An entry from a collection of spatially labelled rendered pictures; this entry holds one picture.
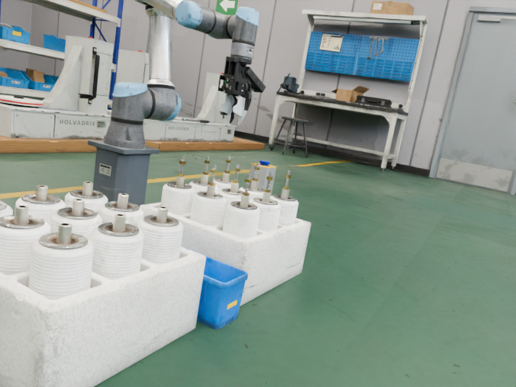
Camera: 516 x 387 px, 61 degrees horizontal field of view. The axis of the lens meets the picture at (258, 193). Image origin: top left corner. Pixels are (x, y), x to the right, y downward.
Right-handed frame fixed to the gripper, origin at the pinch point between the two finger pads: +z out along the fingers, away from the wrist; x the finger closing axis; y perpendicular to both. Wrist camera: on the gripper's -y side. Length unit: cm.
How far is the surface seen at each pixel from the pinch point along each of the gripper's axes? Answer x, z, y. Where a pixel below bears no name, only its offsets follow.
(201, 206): 16.7, 23.7, 26.6
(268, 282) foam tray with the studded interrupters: 33, 43, 12
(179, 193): 7.1, 22.4, 26.9
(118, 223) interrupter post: 34, 20, 64
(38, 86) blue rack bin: -486, 15, -147
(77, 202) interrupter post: 22, 19, 66
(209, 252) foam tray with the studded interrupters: 24, 34, 29
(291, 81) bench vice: -243, -44, -353
